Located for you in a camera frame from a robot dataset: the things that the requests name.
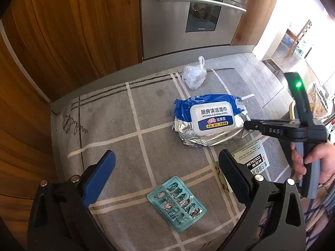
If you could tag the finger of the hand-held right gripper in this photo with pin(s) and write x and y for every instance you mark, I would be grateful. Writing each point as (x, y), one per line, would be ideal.
(264, 127)

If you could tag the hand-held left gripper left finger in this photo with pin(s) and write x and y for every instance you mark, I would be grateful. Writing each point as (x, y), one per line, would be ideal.
(100, 175)

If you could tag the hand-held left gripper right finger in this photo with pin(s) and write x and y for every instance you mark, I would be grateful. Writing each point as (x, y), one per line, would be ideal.
(233, 175)

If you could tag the blue wet wipes pack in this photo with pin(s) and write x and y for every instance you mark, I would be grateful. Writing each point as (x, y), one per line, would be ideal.
(209, 115)

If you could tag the teal blister pack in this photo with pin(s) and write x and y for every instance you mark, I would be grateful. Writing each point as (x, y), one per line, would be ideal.
(176, 204)

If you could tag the person's right hand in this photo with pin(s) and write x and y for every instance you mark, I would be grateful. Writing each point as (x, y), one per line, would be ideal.
(325, 162)

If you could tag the clear snack bag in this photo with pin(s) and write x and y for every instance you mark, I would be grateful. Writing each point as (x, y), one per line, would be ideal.
(320, 102)

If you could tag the white green medicine box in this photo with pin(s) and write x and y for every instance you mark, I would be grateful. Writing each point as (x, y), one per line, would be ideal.
(252, 159)

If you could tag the grey striped rug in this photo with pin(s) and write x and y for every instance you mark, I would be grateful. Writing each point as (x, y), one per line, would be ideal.
(110, 115)

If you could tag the wooden chair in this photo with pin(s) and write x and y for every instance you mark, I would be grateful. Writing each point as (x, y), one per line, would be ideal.
(301, 38)

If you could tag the clear plastic bag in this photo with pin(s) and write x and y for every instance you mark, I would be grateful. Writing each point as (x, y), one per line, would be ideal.
(193, 77)

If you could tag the narrow wooden cabinet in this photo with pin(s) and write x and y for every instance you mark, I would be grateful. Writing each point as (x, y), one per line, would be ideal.
(255, 18)

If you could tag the wide wooden cabinet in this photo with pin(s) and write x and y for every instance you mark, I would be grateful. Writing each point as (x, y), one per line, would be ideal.
(65, 44)

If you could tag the stainless steel oven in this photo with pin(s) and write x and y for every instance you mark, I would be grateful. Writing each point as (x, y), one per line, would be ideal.
(167, 31)

